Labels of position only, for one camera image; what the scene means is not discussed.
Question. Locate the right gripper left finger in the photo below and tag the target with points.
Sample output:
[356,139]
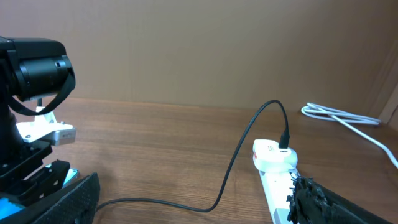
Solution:
[75,203]

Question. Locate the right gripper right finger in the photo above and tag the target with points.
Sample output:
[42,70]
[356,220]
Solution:
[312,203]

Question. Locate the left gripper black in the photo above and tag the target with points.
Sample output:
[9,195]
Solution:
[24,179]

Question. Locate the turquoise Galaxy S25 smartphone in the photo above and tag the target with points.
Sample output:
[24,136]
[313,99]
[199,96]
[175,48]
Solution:
[8,208]

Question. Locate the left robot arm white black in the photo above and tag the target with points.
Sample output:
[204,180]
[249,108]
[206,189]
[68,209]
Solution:
[36,77]

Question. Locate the white power strip socket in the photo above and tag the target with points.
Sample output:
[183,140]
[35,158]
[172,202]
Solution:
[277,187]

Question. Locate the white USB charger adapter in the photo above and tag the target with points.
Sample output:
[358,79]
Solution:
[269,157]

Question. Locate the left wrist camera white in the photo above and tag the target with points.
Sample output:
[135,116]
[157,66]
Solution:
[47,128]

